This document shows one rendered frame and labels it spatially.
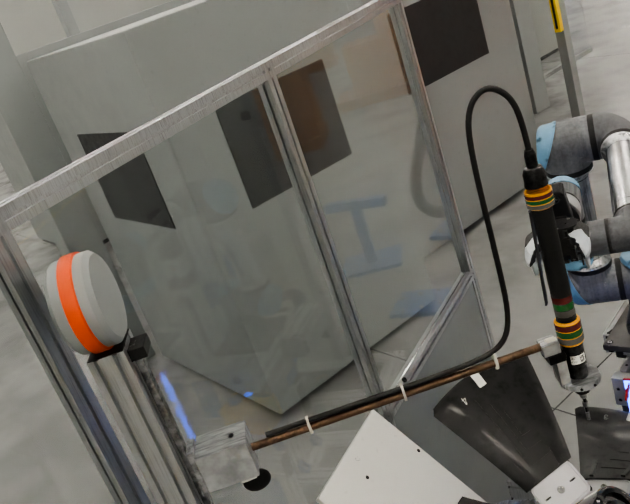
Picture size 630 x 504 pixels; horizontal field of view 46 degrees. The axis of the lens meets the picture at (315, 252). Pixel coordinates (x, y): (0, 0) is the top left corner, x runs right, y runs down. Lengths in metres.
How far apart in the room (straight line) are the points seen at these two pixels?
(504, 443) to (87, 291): 0.81
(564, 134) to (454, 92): 3.64
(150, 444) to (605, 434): 0.93
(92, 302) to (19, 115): 4.04
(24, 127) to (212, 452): 4.03
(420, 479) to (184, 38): 2.62
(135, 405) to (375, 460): 0.53
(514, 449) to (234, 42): 2.79
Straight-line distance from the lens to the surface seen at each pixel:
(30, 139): 5.13
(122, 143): 1.44
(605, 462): 1.61
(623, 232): 1.63
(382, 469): 1.54
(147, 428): 1.25
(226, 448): 1.28
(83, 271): 1.14
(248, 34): 3.87
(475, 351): 2.88
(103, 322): 1.13
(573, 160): 1.95
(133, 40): 3.58
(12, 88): 5.12
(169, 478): 1.30
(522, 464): 1.47
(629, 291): 2.14
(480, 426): 1.47
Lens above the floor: 2.25
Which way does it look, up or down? 21 degrees down
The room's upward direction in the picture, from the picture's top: 19 degrees counter-clockwise
